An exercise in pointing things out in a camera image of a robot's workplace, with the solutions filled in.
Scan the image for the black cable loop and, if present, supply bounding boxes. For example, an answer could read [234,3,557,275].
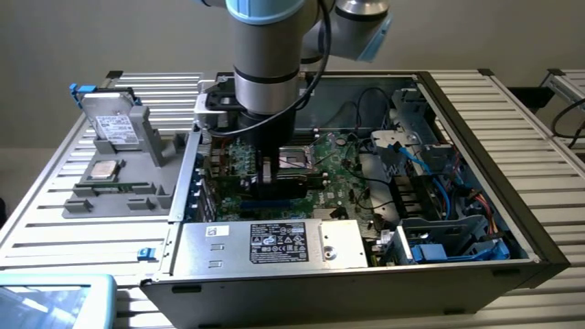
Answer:
[552,97,585,150]

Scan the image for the blue data wire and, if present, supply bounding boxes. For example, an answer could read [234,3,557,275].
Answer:
[387,143,459,220]

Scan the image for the silver power supply box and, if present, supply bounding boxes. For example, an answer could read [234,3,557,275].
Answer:
[172,219,370,276]

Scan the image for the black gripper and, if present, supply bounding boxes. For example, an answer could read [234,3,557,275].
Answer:
[238,109,298,188]

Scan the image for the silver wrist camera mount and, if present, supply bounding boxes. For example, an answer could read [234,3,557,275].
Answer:
[192,93,240,130]

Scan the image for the metal drive cage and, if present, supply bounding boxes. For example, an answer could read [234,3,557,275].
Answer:
[370,87,459,174]

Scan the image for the blue disk carrier frame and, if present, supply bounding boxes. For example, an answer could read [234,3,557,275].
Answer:
[68,83,139,111]

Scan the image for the coloured power wire bundle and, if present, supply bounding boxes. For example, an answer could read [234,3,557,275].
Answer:
[470,191,503,241]

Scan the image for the black ribbed fan shroud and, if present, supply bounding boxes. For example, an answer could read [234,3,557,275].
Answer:
[392,175,446,219]

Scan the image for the black wire in case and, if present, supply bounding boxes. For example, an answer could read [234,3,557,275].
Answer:
[355,88,400,138]

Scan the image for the blue-edged teach pendant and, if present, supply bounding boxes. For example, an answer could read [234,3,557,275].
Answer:
[0,273,118,329]

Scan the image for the grey disk bay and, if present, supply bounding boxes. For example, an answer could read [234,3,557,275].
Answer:
[392,215,510,267]

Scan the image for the grey parts rack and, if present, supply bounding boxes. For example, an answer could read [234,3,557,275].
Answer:
[62,104,191,220]

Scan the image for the silver CPU chip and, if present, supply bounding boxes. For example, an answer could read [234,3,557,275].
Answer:
[90,160,122,180]

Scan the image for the green RAM stick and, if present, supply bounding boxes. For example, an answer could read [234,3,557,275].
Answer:
[75,183,152,192]

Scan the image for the open black PC case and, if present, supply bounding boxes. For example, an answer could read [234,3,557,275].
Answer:
[139,70,572,329]

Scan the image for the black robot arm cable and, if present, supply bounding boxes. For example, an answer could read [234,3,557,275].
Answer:
[208,0,334,133]

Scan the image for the blue disk caddy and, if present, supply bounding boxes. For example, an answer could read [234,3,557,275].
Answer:
[411,243,448,264]

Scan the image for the silver hard disk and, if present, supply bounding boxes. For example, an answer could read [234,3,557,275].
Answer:
[80,93,142,145]

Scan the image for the silver chipset heat sink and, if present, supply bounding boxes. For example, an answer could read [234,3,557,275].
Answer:
[315,207,348,221]

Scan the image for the green motherboard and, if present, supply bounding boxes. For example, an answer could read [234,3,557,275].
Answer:
[200,132,382,223]

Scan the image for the CPU socket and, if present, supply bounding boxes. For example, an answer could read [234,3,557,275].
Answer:
[278,145,318,171]

